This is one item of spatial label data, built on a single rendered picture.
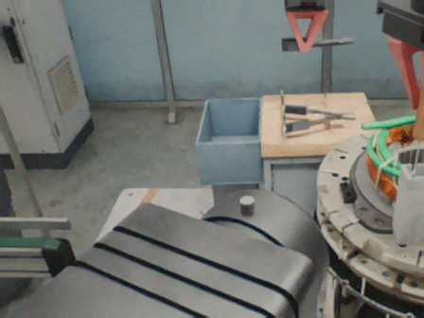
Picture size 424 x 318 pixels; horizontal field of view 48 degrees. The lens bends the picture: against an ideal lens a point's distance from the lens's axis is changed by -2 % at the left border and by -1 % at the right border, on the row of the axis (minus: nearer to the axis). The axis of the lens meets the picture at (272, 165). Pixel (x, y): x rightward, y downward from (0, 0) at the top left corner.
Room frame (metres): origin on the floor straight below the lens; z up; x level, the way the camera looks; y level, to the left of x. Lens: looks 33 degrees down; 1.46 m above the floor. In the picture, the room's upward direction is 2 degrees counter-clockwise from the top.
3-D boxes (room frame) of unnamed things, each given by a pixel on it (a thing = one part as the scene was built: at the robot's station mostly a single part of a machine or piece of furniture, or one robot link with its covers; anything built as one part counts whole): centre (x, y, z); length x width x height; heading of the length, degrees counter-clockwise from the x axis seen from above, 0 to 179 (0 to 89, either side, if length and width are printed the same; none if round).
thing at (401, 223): (0.39, -0.15, 1.14); 0.03 x 0.03 x 0.09; 3
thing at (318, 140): (0.75, -0.08, 1.05); 0.20 x 0.19 x 0.02; 90
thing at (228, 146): (0.75, 0.07, 0.92); 0.17 x 0.11 x 0.28; 0
